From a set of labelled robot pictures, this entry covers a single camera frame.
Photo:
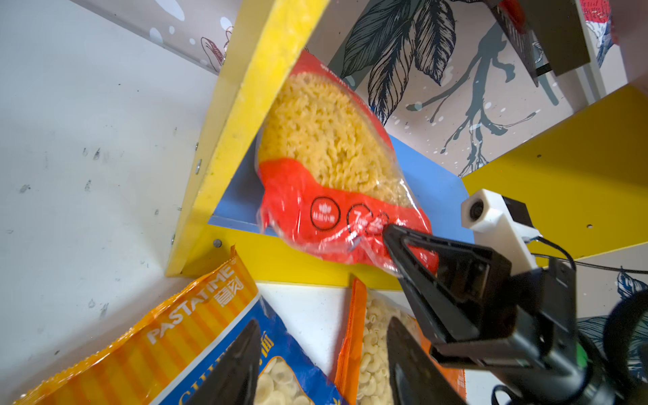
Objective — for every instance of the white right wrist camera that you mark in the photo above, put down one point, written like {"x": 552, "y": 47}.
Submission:
{"x": 502, "y": 224}

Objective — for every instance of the orange Pastatime pasta bag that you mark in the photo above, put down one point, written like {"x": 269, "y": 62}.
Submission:
{"x": 363, "y": 372}

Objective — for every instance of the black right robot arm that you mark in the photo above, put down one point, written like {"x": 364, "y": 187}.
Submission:
{"x": 604, "y": 376}

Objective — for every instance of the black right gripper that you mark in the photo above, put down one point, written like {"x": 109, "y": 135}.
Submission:
{"x": 464, "y": 294}

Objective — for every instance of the red macaroni bag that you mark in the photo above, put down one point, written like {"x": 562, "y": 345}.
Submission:
{"x": 331, "y": 178}

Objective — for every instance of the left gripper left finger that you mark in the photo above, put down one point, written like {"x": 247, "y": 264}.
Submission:
{"x": 235, "y": 379}

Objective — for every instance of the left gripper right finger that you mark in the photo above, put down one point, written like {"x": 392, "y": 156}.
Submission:
{"x": 414, "y": 379}

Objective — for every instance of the yellow shelf pink blue boards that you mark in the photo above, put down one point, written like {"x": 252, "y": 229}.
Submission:
{"x": 585, "y": 180}

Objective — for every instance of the blue orange pasta bag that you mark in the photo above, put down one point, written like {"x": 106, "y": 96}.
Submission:
{"x": 171, "y": 353}

